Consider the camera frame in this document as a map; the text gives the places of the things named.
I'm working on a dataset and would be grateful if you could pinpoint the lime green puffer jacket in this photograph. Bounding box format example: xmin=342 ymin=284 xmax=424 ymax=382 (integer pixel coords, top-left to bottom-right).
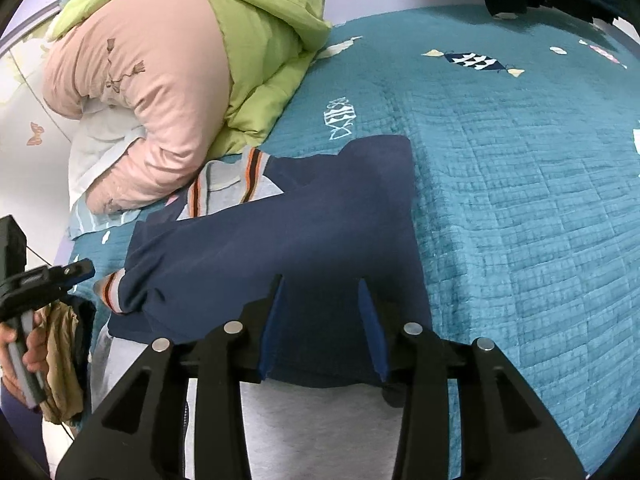
xmin=44 ymin=0 xmax=331 ymax=159

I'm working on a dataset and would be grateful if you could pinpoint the tan folded garment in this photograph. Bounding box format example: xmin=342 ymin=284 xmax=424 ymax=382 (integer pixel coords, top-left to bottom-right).
xmin=39 ymin=301 xmax=84 ymax=425

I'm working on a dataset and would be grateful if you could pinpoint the grey navy baseball jacket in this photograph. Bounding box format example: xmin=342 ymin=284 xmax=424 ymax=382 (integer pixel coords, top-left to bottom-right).
xmin=91 ymin=136 xmax=432 ymax=479

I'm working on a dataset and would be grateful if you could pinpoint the teal quilted bedspread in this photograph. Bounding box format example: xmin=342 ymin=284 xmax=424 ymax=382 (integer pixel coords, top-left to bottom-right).
xmin=69 ymin=3 xmax=640 ymax=479

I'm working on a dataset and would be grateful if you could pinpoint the white striped pillow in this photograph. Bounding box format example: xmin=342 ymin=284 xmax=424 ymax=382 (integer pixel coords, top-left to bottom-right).
xmin=67 ymin=100 xmax=146 ymax=240

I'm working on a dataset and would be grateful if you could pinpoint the person's left hand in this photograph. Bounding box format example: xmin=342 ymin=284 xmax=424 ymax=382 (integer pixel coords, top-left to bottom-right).
xmin=1 ymin=311 xmax=48 ymax=410

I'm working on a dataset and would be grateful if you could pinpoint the left forearm navy sleeve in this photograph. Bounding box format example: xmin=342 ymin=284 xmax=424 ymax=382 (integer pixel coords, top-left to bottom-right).
xmin=1 ymin=377 xmax=50 ymax=474

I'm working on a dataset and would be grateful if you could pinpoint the pink folded duvet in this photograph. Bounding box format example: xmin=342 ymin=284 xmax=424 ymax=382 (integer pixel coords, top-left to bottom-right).
xmin=42 ymin=0 xmax=231 ymax=214

